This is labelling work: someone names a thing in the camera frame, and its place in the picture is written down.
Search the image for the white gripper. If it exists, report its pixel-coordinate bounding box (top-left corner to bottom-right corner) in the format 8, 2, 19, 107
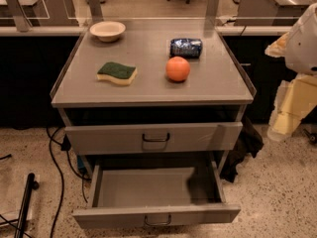
264, 3, 317, 142

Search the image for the green and yellow sponge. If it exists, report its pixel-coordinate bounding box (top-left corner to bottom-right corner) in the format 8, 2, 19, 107
97, 61, 138, 85

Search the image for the grey drawer cabinet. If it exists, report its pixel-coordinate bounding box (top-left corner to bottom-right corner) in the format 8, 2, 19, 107
50, 17, 258, 230

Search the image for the open middle drawer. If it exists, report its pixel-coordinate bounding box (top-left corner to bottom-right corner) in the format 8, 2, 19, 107
72, 160, 241, 229

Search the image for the closed upper drawer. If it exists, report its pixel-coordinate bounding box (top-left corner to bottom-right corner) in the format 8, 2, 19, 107
65, 122, 243, 155

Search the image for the grey background desk right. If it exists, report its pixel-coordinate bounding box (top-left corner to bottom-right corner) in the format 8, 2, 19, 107
235, 0, 317, 26

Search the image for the grey background desk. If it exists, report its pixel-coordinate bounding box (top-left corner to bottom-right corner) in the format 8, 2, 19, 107
0, 0, 78, 27
235, 0, 317, 26

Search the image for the black cloth behind cabinet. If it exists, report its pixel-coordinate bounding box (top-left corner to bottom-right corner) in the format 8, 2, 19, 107
220, 116, 264, 182

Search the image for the orange fruit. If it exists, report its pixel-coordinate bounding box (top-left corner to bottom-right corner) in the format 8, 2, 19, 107
165, 57, 190, 82

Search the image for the white bowl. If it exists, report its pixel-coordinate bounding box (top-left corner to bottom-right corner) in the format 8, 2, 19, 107
90, 21, 126, 43

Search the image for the grey background desk left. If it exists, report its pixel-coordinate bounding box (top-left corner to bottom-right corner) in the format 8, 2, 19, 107
0, 0, 78, 27

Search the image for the clear acrylic barrier panel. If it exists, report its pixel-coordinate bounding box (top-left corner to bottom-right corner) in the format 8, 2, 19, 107
0, 0, 317, 33

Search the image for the black stand leg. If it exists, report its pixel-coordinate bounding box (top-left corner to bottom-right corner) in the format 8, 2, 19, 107
14, 173, 39, 238

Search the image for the black cable on floor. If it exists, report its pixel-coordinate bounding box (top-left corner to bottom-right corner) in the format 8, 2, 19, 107
45, 126, 92, 238

